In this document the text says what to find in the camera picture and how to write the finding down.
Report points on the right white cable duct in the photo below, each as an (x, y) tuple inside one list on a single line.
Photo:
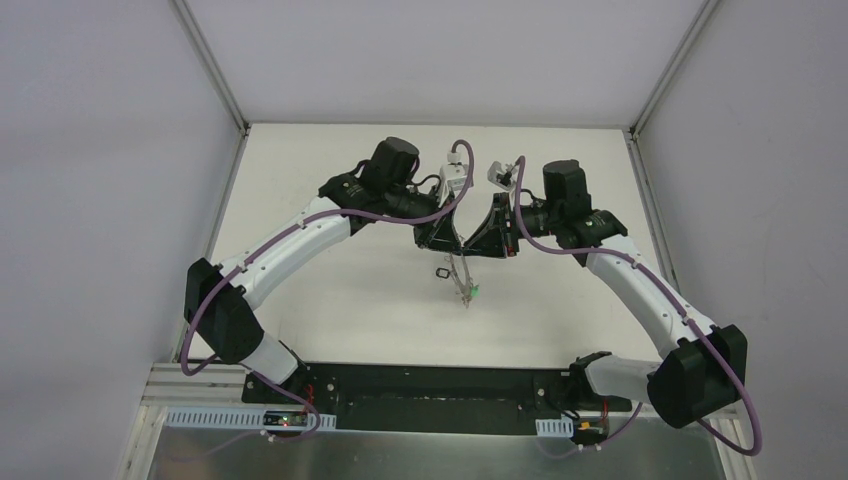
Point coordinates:
[(562, 427)]

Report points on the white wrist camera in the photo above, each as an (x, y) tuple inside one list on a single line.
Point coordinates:
[(453, 176), (503, 176)]

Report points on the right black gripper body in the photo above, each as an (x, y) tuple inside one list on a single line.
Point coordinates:
[(502, 224)]

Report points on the left white cable duct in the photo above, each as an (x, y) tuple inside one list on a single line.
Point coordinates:
[(247, 419)]

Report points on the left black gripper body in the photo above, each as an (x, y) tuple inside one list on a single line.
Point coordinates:
[(431, 225)]

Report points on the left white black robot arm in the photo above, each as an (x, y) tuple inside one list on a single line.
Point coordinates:
[(221, 300)]

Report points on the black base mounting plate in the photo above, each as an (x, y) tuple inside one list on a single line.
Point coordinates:
[(449, 400)]

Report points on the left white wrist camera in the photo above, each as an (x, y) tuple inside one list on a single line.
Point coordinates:
[(453, 176)]

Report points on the white cable duct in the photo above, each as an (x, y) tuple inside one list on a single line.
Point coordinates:
[(562, 427), (247, 419)]

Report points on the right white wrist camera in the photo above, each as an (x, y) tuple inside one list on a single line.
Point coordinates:
[(503, 176)]

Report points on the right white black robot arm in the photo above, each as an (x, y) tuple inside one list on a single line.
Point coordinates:
[(701, 367)]

